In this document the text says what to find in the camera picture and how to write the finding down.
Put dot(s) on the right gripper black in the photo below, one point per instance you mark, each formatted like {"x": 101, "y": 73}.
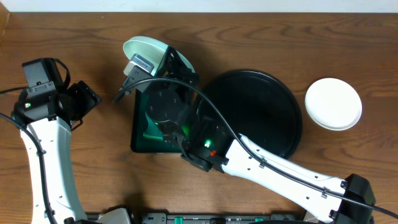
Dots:
{"x": 181, "y": 71}

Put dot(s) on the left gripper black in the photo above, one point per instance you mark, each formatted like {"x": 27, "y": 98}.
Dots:
{"x": 86, "y": 99}

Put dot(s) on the white plate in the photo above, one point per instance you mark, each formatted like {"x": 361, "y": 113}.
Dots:
{"x": 333, "y": 104}
{"x": 145, "y": 52}

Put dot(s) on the green scrubbing sponge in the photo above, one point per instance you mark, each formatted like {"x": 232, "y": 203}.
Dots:
{"x": 152, "y": 132}

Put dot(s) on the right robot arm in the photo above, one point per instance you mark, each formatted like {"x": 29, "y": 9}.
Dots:
{"x": 212, "y": 144}

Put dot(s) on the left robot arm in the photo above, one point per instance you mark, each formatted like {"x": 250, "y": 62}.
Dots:
{"x": 46, "y": 115}

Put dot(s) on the black rectangular tray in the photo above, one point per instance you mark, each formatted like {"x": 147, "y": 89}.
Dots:
{"x": 139, "y": 143}

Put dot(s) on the black round tray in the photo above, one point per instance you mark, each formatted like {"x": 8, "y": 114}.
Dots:
{"x": 259, "y": 106}

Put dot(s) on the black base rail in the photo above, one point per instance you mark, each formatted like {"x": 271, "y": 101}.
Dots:
{"x": 190, "y": 218}

